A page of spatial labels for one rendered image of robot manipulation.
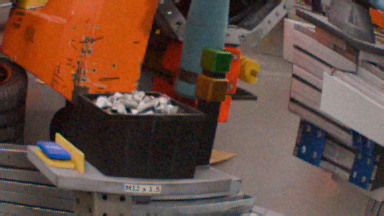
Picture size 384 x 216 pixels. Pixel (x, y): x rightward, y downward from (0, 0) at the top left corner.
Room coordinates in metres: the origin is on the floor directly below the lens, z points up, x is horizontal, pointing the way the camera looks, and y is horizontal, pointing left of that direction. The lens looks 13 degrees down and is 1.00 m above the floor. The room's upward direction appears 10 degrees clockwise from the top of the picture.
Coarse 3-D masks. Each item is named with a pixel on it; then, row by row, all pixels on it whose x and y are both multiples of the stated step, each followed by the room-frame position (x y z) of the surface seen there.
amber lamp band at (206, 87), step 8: (200, 80) 2.03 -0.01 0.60; (208, 80) 2.02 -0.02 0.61; (216, 80) 2.02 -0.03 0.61; (224, 80) 2.03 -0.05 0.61; (200, 88) 2.03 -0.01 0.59; (208, 88) 2.02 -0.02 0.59; (216, 88) 2.02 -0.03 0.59; (224, 88) 2.03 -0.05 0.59; (200, 96) 2.03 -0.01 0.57; (208, 96) 2.01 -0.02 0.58; (216, 96) 2.02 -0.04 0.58; (224, 96) 2.03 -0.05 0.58
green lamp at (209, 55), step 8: (208, 48) 2.03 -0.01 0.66; (216, 48) 2.05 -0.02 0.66; (208, 56) 2.03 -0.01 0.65; (216, 56) 2.01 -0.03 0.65; (224, 56) 2.03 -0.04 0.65; (200, 64) 2.04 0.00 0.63; (208, 64) 2.02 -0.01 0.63; (216, 64) 2.02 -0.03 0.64; (224, 64) 2.03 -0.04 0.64; (216, 72) 2.02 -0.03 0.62; (224, 72) 2.03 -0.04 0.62
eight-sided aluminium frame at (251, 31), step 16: (160, 0) 2.49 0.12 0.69; (272, 0) 2.79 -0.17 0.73; (288, 0) 2.77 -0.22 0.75; (160, 16) 2.52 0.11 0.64; (176, 16) 2.53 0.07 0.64; (256, 16) 2.75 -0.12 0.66; (272, 16) 2.73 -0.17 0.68; (176, 32) 2.53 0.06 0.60; (240, 32) 2.66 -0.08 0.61; (256, 32) 2.69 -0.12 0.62
